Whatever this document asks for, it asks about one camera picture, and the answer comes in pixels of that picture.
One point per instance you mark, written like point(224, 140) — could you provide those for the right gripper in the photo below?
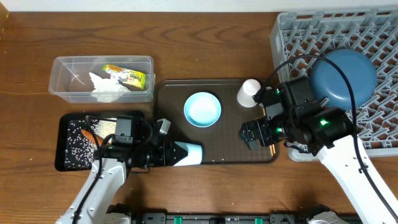
point(262, 124)

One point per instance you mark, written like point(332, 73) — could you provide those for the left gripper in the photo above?
point(169, 154)

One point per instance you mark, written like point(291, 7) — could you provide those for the light blue cup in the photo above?
point(194, 156)

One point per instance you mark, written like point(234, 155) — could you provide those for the light blue bowl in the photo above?
point(202, 109)

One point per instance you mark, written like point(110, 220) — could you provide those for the dark blue plate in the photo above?
point(326, 82)

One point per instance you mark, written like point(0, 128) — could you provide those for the yellow-green snack wrapper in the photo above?
point(126, 76)

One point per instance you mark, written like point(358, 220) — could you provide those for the orange carrot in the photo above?
point(91, 137)

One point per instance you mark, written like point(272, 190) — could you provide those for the white napkin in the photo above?
point(107, 90)

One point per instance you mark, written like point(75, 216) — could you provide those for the white rice pile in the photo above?
point(79, 152)

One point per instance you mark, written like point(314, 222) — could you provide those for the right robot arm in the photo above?
point(331, 136)

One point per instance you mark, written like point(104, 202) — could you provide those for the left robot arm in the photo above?
point(110, 172)

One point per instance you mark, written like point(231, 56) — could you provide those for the grey dishwasher rack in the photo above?
point(373, 32)

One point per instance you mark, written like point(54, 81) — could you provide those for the right wooden chopstick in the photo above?
point(272, 149)

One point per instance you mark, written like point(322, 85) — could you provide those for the brown serving tray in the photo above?
point(220, 142)

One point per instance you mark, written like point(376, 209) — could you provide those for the white cup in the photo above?
point(246, 92)

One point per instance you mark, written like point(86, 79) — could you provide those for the clear plastic bin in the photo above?
point(71, 81)

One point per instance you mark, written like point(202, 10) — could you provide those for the black plastic tray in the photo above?
point(63, 125)

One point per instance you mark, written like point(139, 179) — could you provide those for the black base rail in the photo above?
point(162, 218)

